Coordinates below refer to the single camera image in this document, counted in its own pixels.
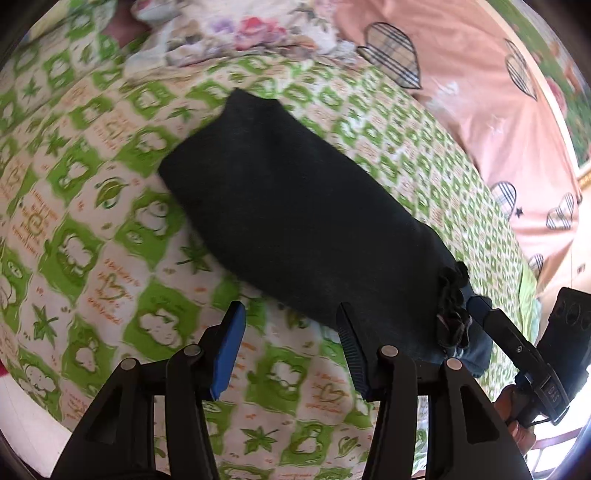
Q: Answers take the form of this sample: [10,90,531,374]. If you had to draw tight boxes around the pink quilt with hearts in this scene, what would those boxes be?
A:
[335,1,581,289]

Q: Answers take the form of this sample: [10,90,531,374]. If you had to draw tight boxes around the person's right hand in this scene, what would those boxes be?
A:
[494,385,536,455]

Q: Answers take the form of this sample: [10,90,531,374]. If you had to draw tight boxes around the red fleece blanket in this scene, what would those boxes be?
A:
[0,362,9,378]

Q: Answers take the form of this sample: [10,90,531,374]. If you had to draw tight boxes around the black pants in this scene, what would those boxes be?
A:
[158,90,492,376]

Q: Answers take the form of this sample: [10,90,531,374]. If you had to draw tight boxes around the floral white pillow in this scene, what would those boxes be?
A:
[124,1,356,80]

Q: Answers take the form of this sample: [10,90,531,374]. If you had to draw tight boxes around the green patterned bed sheet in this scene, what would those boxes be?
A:
[1,1,539,479]

